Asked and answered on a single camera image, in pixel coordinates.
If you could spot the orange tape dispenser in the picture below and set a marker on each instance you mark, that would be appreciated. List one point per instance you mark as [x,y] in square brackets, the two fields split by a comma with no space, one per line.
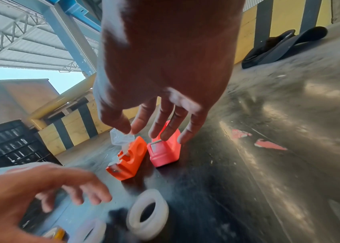
[129,160]

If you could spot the blue steel column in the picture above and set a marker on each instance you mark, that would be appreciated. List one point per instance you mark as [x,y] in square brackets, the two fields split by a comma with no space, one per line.
[68,35]

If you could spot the yellow black striped barrier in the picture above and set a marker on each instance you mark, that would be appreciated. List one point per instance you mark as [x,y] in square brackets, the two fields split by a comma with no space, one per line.
[68,128]

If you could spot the person's right hand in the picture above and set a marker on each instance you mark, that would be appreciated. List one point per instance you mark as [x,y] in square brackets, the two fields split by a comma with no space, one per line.
[164,59]

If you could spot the black sandal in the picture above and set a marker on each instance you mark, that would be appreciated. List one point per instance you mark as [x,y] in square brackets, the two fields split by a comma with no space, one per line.
[302,38]
[263,52]

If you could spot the black plastic crate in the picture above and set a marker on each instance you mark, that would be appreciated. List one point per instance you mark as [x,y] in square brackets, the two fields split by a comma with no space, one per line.
[5,144]

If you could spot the clear plastic tape piece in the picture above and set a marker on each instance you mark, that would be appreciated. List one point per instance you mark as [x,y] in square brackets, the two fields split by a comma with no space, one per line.
[120,140]

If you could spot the yellow small object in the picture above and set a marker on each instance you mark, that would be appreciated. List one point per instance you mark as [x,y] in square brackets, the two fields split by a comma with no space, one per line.
[56,233]

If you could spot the red tape dispenser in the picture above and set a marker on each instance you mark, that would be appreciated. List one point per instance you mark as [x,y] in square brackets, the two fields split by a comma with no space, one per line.
[165,151]

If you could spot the white tape roll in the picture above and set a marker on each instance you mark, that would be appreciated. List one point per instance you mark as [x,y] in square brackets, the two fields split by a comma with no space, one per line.
[158,213]
[96,231]

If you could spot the person's left hand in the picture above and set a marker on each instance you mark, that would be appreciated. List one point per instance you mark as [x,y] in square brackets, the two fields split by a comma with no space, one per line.
[11,201]

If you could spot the brick building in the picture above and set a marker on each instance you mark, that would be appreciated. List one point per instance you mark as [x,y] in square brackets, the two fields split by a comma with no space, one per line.
[14,99]

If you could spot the yellow metal pipe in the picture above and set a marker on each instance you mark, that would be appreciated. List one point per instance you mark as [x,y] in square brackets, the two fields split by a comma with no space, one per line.
[65,97]

